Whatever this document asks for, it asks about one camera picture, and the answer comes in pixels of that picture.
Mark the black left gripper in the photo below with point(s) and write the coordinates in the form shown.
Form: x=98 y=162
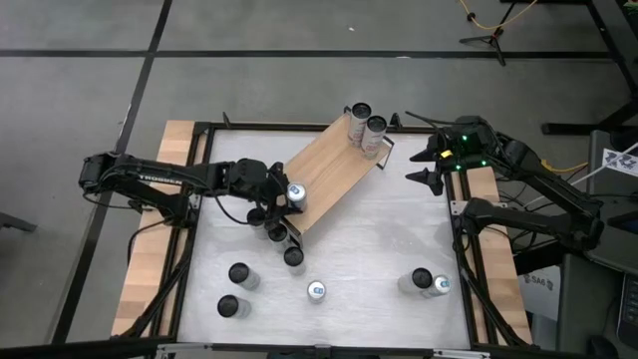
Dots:
x=249 y=177

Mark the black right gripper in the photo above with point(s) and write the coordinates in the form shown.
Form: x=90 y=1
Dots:
x=468 y=149

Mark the blue silver Red Bull can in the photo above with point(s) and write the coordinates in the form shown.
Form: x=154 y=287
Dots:
x=316 y=290
x=296 y=192
x=441 y=285

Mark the Celsius can with red print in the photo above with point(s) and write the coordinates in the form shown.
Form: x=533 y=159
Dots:
x=376 y=124
x=360 y=111

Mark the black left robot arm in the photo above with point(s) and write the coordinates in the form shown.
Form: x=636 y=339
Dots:
x=159 y=177

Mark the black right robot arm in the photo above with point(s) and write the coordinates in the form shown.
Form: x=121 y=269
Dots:
x=523 y=219

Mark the white mounting plate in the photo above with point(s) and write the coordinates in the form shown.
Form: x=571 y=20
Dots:
x=457 y=207
x=195 y=201

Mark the black tripod stand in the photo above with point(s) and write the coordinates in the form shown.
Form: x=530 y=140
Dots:
x=493 y=42

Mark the white printed cardboard box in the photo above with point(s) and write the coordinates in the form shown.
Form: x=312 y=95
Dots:
x=541 y=299

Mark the grey metal crossbar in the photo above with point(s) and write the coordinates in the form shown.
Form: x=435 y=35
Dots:
x=448 y=354

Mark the white printed tag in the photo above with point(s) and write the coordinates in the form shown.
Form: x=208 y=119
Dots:
x=618 y=160

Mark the grey cabinet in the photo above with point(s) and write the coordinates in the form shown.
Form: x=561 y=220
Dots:
x=605 y=259

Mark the grey bin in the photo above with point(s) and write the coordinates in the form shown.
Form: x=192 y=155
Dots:
x=588 y=309

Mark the dark keyboard device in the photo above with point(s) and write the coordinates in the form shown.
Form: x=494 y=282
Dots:
x=629 y=309

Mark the grey chair base leg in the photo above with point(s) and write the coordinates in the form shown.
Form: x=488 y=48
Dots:
x=15 y=222

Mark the wooden shelf black metal frame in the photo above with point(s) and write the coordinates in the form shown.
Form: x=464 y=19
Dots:
x=329 y=174

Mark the black desk leg frame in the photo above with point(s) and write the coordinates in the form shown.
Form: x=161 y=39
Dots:
x=609 y=30

